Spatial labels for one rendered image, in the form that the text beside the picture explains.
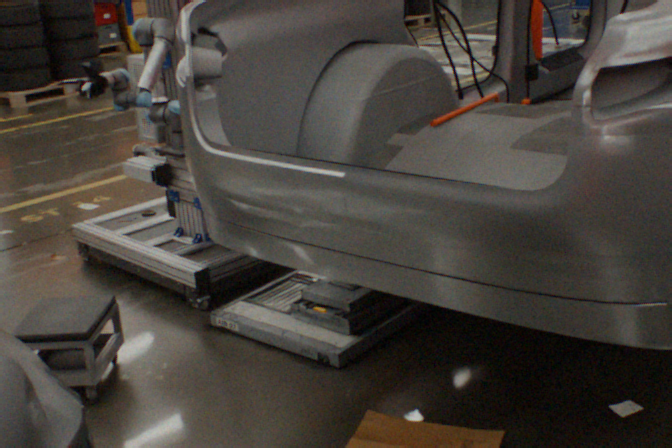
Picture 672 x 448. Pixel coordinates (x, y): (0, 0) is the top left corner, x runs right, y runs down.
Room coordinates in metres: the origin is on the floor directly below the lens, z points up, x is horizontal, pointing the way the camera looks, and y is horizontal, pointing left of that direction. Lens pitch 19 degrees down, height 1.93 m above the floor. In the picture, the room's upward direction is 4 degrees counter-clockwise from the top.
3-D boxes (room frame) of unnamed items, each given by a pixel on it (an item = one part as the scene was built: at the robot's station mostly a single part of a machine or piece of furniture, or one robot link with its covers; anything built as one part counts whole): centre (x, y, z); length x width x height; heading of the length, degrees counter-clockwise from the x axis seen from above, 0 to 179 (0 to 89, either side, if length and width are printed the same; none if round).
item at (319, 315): (4.04, -0.05, 0.13); 0.50 x 0.36 x 0.10; 139
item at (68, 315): (3.67, 1.22, 0.17); 0.43 x 0.36 x 0.34; 174
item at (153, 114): (4.65, 0.85, 1.19); 0.15 x 0.12 x 0.55; 57
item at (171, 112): (4.58, 0.75, 0.98); 0.13 x 0.12 x 0.14; 57
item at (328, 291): (4.04, -0.05, 0.32); 0.40 x 0.30 x 0.28; 139
